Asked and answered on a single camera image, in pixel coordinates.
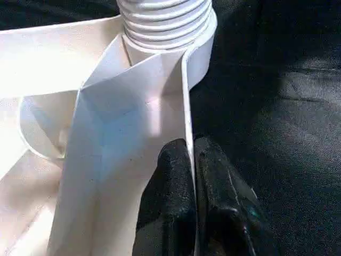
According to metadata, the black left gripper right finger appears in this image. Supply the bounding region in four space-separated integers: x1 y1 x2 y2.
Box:
193 135 267 256

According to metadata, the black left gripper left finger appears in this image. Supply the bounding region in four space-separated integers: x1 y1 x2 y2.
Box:
135 138 197 256

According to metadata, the white plastic table top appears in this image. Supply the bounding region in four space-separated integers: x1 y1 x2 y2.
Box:
0 10 218 256

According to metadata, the white plastic table leg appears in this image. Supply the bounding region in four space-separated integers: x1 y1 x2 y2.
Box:
117 0 214 53

